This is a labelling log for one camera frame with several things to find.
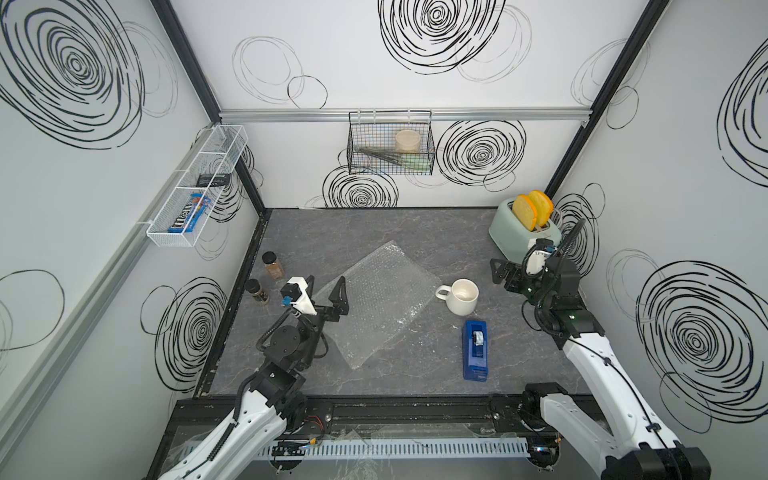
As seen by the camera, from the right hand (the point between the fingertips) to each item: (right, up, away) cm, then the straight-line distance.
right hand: (509, 264), depth 78 cm
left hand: (-47, -3, -7) cm, 47 cm away
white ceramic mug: (-8, -12, +17) cm, 22 cm away
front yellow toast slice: (+11, +15, +14) cm, 23 cm away
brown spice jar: (-69, -2, +16) cm, 71 cm away
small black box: (-77, +22, +1) cm, 80 cm away
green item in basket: (-23, +32, +18) cm, 43 cm away
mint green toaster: (+6, +7, +14) cm, 16 cm away
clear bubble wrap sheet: (-33, -11, +18) cm, 39 cm away
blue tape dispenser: (-9, -23, +1) cm, 25 cm away
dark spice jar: (-72, -8, +9) cm, 73 cm away
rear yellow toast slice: (+17, +17, +13) cm, 27 cm away
